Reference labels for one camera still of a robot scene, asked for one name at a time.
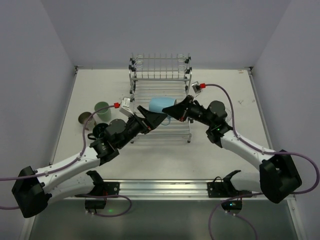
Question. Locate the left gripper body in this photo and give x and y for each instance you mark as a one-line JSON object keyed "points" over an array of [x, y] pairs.
{"points": [[144, 124]]}

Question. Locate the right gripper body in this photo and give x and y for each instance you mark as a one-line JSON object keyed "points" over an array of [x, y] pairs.
{"points": [[186, 110]]}

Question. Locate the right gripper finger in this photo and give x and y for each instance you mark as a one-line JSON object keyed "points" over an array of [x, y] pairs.
{"points": [[178, 112], [186, 101]]}

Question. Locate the blue plastic mug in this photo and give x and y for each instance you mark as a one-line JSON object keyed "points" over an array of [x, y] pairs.
{"points": [[157, 104]]}

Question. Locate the light green plastic cup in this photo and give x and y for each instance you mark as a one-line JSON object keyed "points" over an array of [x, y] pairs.
{"points": [[103, 111]]}

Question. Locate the dark green ceramic mug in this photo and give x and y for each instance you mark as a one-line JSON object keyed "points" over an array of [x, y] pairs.
{"points": [[98, 131]]}

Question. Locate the clear glass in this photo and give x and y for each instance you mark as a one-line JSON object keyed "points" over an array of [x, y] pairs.
{"points": [[228, 118]]}

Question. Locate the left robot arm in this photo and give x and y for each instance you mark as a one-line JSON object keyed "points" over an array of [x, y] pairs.
{"points": [[35, 189]]}

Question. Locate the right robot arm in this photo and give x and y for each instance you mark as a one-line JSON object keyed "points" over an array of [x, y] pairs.
{"points": [[277, 175]]}

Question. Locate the metal dish rack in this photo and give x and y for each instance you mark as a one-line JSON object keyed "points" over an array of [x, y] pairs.
{"points": [[165, 76]]}

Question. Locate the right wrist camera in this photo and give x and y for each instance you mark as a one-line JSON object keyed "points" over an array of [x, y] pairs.
{"points": [[196, 86]]}

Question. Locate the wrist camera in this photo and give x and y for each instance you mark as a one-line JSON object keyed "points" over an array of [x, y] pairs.
{"points": [[196, 86], [125, 107]]}

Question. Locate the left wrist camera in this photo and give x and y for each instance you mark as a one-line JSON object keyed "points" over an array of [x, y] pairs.
{"points": [[125, 107]]}

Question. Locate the aluminium mounting rail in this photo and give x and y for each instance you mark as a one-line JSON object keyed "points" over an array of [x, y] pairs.
{"points": [[164, 189]]}

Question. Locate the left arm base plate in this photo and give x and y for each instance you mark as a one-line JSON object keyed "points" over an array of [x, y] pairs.
{"points": [[110, 190]]}

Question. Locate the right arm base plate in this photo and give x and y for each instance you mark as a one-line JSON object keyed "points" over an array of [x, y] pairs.
{"points": [[223, 188]]}

